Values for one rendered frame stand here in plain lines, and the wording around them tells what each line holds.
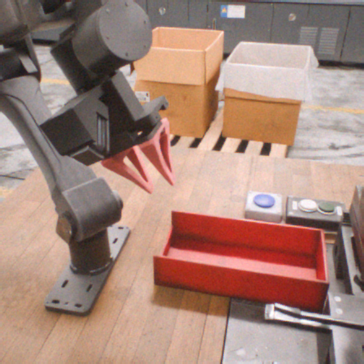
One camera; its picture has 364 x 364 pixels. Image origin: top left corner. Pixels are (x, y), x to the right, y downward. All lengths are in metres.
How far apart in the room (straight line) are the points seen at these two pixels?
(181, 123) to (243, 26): 2.32
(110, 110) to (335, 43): 4.50
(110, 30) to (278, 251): 0.47
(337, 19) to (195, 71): 2.50
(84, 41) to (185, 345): 0.40
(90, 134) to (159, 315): 0.32
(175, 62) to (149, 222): 1.93
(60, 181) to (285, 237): 0.37
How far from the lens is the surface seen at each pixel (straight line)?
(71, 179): 0.60
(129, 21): 0.41
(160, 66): 2.67
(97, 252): 0.65
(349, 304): 0.56
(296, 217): 0.77
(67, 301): 0.65
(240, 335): 0.60
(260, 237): 0.71
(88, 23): 0.41
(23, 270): 0.73
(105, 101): 0.45
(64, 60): 0.47
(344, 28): 4.86
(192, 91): 2.67
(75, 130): 0.40
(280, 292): 0.63
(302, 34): 4.85
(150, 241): 0.73
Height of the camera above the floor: 1.38
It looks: 32 degrees down
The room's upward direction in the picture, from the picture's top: straight up
